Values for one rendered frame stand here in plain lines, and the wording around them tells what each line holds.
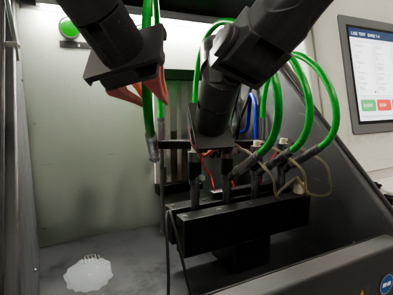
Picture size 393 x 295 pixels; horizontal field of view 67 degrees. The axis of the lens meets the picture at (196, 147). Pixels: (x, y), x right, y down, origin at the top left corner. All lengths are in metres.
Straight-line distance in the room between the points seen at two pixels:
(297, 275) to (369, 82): 0.67
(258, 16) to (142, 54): 0.14
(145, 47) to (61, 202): 0.58
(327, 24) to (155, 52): 0.68
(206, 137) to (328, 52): 0.53
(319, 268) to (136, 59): 0.41
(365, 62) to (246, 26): 0.69
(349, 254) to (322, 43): 0.56
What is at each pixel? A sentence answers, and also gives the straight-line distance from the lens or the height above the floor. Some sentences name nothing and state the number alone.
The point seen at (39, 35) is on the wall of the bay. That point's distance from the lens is 0.83.
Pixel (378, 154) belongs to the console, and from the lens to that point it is 1.02.
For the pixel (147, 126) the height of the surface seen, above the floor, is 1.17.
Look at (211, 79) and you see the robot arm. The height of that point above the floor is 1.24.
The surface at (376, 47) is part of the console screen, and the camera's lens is 1.10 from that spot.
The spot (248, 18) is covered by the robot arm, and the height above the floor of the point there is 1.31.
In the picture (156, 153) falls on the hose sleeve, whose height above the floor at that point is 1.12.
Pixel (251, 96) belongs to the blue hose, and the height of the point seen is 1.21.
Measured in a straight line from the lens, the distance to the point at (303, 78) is 0.59.
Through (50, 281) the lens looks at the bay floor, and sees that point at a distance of 0.76.
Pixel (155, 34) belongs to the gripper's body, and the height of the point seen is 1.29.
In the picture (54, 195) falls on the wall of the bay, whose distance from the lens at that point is 0.86.
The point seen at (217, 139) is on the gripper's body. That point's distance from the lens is 0.49.
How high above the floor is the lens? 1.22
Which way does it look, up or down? 10 degrees down
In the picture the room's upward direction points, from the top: straight up
